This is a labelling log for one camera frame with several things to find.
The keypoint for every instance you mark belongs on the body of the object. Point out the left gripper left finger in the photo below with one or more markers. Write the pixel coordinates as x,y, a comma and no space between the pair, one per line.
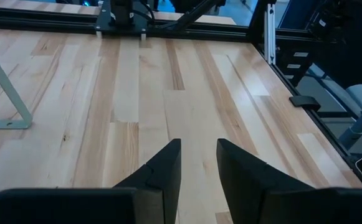
74,207

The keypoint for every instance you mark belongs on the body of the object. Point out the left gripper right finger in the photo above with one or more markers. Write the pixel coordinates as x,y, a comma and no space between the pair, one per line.
293,207

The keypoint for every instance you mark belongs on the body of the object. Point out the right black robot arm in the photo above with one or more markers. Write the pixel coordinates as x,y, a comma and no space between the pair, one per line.
124,15

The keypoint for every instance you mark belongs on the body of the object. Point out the small black edge block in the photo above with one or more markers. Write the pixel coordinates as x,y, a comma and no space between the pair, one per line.
305,102

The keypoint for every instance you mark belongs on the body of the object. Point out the pale green metal rack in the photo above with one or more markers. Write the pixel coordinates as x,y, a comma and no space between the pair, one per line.
3,84

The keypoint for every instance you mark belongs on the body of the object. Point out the black labelled boxes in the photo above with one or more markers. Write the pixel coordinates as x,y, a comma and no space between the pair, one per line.
294,62

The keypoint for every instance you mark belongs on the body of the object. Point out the black machine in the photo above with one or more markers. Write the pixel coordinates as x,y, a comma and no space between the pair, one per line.
345,31

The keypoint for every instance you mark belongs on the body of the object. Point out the silver vertical post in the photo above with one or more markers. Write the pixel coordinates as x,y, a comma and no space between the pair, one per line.
269,34

